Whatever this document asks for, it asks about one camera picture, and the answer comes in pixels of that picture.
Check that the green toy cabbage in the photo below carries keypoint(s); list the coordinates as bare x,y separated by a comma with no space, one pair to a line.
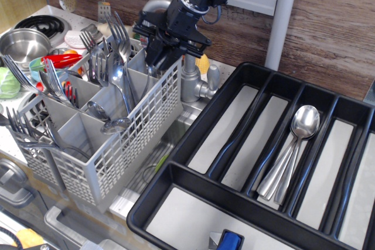
10,86

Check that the yellow toy corn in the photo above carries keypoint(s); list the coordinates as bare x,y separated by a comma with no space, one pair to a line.
203,64

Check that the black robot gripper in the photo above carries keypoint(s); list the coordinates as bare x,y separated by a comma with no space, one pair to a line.
170,27

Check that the pink toy plate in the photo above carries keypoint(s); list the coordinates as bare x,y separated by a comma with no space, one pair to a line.
72,39

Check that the white vertical pole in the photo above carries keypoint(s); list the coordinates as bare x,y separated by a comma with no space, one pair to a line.
278,33

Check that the grey toy faucet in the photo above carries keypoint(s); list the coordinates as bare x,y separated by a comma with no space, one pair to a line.
193,87

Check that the black cutlery tray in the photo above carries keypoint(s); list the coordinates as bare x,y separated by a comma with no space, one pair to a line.
209,181

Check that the steel fork leaning left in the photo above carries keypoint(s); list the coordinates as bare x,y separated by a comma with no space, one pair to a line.
51,83

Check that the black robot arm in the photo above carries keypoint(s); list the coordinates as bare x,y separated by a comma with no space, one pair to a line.
172,31

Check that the red toy utensil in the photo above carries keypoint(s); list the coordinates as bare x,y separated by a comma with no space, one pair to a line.
61,61

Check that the tall steel fork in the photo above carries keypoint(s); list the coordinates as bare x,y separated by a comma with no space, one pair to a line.
118,60

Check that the steel forks front left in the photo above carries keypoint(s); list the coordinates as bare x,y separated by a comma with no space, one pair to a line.
35,139

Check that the steel pot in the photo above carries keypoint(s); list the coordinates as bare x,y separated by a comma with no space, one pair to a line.
24,45

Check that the steel ladle spoon lying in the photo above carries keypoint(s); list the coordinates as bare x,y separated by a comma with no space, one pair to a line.
111,126

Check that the black stove burner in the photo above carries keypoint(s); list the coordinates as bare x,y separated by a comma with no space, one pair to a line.
50,26

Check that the grey plastic cutlery basket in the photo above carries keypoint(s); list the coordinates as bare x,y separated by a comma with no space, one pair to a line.
104,164

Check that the stacked steel spoons in tray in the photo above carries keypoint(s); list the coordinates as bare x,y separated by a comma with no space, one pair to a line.
304,126

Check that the blue object at bottom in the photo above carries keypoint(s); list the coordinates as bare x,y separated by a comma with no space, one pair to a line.
225,240

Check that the big steel spoon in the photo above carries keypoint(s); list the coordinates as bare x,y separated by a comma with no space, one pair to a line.
153,76

